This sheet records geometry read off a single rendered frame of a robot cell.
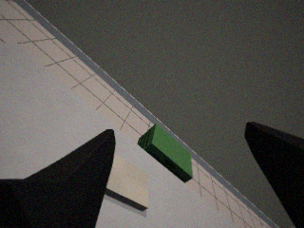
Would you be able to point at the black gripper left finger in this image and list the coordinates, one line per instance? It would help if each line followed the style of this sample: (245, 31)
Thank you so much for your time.
(66, 194)

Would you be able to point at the tan flat rectangular block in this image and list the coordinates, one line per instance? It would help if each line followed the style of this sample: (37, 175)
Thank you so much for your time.
(128, 184)

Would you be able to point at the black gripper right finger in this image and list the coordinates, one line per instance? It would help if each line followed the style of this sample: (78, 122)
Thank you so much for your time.
(280, 156)

